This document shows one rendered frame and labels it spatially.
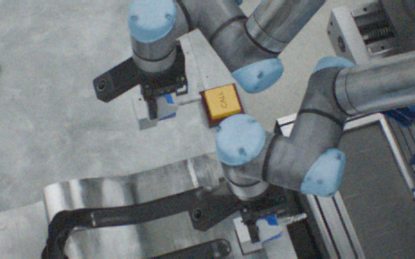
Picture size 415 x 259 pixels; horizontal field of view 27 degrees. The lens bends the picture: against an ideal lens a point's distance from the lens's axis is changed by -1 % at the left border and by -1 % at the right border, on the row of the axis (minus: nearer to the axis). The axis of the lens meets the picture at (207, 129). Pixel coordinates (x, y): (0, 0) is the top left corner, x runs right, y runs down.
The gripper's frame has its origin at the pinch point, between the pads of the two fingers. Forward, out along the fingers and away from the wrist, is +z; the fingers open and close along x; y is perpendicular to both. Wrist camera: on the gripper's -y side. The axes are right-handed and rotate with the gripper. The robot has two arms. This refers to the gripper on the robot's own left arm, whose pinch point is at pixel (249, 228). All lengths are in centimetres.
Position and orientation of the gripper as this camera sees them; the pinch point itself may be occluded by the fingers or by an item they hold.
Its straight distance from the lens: 162.8
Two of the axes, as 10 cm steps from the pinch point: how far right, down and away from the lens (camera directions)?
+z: 1.5, 4.8, 8.6
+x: -2.7, -8.2, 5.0
